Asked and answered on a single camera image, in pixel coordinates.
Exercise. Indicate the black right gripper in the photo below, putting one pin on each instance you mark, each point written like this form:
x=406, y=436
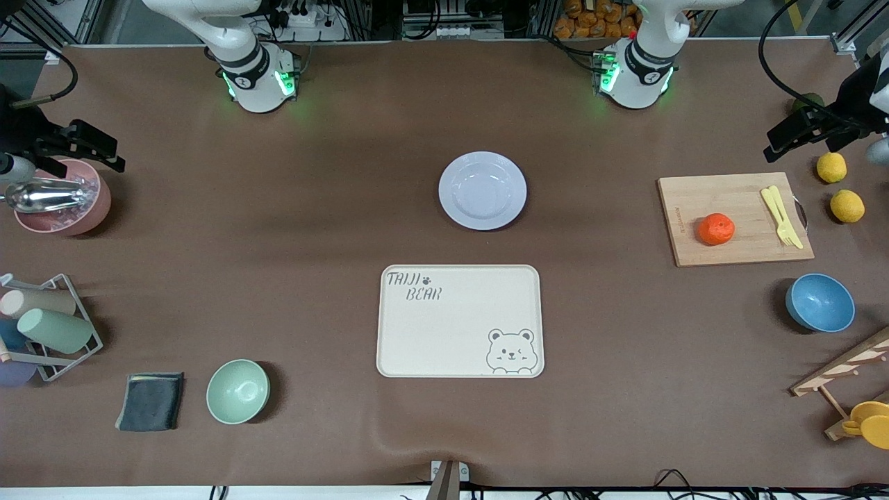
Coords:
x=22, y=133

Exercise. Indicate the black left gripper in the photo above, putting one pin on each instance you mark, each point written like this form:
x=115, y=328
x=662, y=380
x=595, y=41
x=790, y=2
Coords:
x=849, y=111

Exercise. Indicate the orange fruit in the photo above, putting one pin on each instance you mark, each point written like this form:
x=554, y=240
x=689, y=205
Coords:
x=716, y=229

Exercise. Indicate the white round plate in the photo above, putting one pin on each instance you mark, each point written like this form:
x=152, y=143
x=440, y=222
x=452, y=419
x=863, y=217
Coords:
x=483, y=190

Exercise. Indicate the yellow lemon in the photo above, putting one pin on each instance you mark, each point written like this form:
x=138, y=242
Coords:
x=831, y=167
x=847, y=206

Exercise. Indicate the dark green round fruit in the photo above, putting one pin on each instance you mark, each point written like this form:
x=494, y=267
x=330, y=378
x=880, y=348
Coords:
x=806, y=103

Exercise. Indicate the shiny metal scoop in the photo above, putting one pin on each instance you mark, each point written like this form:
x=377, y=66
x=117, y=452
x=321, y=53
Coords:
x=45, y=196

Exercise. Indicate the pink bowl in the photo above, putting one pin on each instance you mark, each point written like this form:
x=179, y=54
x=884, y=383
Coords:
x=76, y=215

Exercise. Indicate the yellow plastic knife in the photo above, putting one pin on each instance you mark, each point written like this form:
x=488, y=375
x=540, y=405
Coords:
x=789, y=215

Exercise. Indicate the yellow plastic fork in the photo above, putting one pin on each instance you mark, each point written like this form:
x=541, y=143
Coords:
x=776, y=215

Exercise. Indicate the wooden cutting board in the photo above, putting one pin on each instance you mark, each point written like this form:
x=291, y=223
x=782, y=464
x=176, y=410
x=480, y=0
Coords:
x=722, y=201

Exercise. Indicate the beige cup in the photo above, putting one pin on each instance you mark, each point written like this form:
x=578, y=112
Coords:
x=38, y=302

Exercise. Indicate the blue bowl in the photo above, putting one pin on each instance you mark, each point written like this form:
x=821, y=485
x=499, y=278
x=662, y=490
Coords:
x=820, y=303

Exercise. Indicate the mint green cup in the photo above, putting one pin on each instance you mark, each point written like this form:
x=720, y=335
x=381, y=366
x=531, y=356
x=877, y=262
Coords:
x=55, y=330

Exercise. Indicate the blue cup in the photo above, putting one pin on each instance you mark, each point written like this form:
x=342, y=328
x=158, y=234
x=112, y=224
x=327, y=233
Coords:
x=10, y=335

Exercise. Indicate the wooden peg drying rack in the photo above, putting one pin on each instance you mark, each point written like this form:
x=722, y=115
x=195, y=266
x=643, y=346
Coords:
x=840, y=368

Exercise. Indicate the purple cup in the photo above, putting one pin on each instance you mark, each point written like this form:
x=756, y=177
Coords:
x=14, y=373

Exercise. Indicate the pile of orange fruits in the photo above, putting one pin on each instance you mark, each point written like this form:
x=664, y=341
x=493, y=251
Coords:
x=597, y=17

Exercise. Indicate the white power strip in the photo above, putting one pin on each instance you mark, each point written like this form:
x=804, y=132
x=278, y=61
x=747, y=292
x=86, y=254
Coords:
x=309, y=24

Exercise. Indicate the grey folded cloth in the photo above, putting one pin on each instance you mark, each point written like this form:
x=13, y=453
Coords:
x=150, y=401

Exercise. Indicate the light green bowl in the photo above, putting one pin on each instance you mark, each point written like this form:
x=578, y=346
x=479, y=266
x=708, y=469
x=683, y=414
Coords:
x=237, y=391

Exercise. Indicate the yellow cup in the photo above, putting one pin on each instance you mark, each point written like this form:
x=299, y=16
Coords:
x=874, y=425

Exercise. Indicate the cream bear print tray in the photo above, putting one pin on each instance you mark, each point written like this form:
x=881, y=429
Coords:
x=444, y=333

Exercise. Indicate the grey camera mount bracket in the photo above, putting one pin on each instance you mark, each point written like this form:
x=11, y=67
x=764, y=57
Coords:
x=448, y=479

